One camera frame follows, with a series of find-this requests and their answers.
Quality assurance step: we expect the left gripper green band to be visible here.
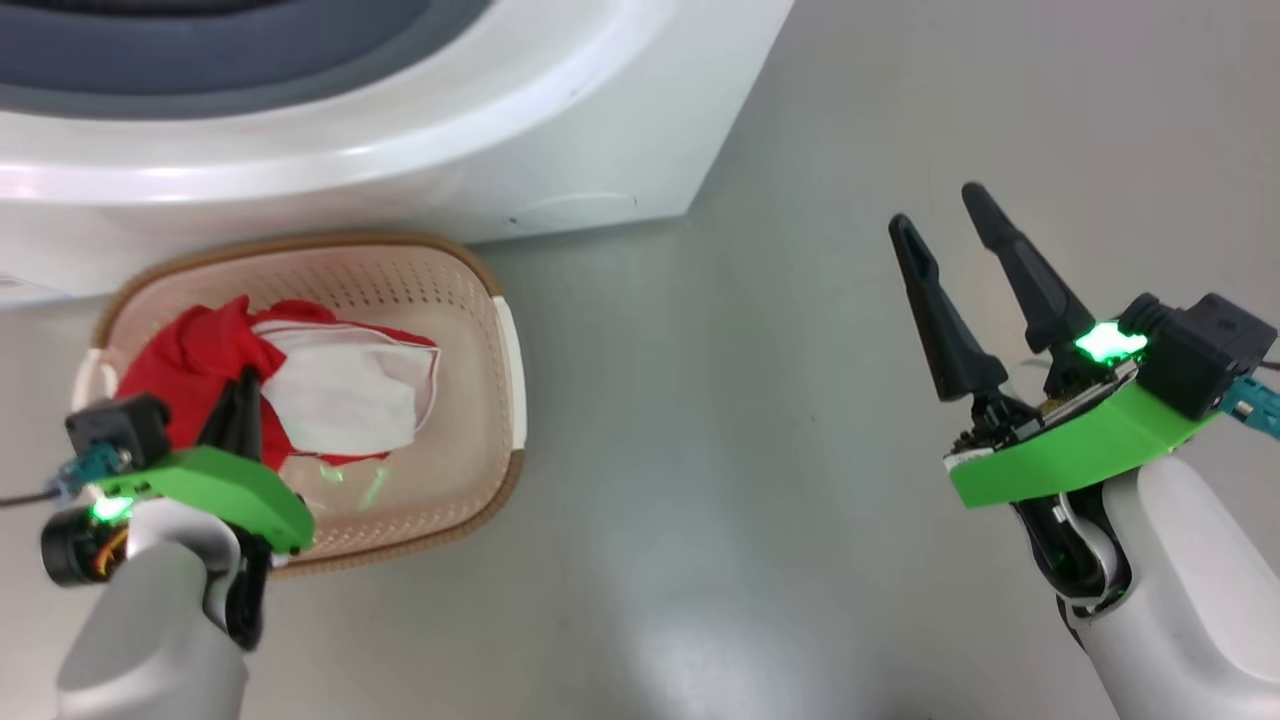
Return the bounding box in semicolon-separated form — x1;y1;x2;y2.
95;367;316;556

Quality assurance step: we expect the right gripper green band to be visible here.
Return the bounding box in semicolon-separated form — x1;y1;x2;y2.
888;182;1221;511

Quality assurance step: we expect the red and white garment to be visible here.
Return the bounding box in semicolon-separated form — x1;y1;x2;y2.
117;296;441;471

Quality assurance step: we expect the cream plastic laundry basket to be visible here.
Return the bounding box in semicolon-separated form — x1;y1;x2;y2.
72;233;527;579

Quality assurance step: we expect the white front-load washing machine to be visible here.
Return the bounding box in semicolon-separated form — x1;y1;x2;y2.
0;0;796;311

